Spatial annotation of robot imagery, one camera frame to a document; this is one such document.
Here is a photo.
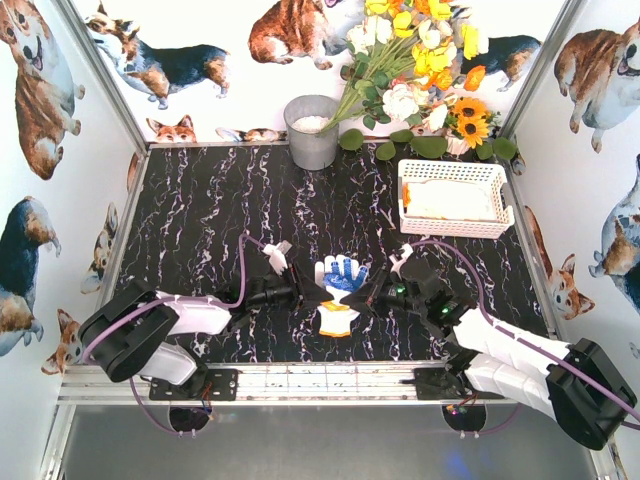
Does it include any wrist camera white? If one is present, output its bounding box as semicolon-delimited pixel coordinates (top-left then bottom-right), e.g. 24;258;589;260
389;243;414;274
262;241;292;276

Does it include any white glove orange cuff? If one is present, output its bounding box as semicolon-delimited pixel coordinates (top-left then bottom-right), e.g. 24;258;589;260
313;262;361;339

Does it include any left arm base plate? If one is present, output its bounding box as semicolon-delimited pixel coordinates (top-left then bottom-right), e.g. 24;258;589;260
149;368;239;401

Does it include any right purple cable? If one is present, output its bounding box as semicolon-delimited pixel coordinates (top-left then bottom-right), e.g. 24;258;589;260
412;239;640;436

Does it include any grey metal bucket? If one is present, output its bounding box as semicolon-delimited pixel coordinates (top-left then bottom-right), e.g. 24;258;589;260
283;95;339;171

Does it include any white perforated storage basket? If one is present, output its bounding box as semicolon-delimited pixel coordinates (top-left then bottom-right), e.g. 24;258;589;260
398;159;515;240

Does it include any blue dotted glove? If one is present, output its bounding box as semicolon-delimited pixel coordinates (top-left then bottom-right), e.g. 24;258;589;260
320;255;369;293

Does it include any artificial flower bouquet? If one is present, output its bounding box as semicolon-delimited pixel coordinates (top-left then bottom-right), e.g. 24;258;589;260
322;1;517;160

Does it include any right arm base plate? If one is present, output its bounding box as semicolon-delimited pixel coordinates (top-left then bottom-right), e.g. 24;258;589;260
405;367;502;400

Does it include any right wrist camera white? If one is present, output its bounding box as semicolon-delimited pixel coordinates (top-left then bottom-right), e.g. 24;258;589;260
389;243;414;274

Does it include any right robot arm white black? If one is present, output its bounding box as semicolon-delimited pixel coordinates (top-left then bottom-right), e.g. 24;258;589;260
342;268;639;450

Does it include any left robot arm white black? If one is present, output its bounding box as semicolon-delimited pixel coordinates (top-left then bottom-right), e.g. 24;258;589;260
79;265;333;398

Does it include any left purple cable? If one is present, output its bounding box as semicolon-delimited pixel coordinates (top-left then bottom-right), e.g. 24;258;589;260
80;233;271;440

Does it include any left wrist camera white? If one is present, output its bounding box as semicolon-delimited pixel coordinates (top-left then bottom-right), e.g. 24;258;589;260
262;241;292;276

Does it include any purple cable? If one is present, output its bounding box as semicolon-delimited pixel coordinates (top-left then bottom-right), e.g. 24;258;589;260
80;233;271;440
412;239;640;436

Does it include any yellow coated glove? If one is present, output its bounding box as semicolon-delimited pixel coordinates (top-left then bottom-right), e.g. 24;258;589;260
402;180;496;221

